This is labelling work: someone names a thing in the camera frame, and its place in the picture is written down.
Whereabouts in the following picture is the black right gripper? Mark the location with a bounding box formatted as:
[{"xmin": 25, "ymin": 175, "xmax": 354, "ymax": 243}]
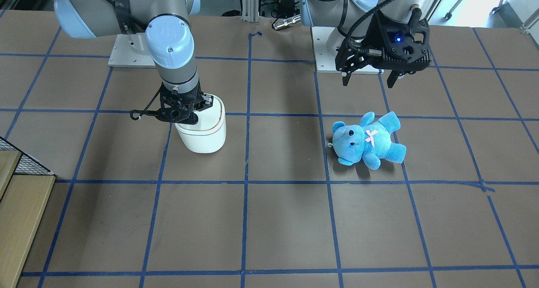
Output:
[{"xmin": 158, "ymin": 86, "xmax": 214, "ymax": 125}]

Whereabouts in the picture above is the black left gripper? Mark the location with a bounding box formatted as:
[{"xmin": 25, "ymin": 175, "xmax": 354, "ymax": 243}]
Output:
[{"xmin": 335, "ymin": 11, "xmax": 422, "ymax": 89}]

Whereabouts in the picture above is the white trash can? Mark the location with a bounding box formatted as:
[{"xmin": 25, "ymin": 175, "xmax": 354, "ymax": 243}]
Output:
[{"xmin": 175, "ymin": 94, "xmax": 227, "ymax": 153}]

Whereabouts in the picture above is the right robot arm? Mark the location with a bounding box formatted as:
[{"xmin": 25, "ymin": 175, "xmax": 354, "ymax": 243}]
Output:
[{"xmin": 54, "ymin": 0, "xmax": 213, "ymax": 125}]

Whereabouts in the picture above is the blue teddy bear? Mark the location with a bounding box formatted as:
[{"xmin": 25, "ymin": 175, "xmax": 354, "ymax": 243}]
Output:
[{"xmin": 328, "ymin": 111, "xmax": 407, "ymax": 170}]

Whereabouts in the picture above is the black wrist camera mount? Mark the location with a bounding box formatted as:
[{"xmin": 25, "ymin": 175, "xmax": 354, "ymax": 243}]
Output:
[{"xmin": 362, "ymin": 8, "xmax": 431, "ymax": 73}]

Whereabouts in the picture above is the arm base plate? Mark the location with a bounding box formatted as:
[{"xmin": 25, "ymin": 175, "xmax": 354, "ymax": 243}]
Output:
[
  {"xmin": 108, "ymin": 33, "xmax": 155, "ymax": 69},
  {"xmin": 310, "ymin": 26, "xmax": 382, "ymax": 74}
]

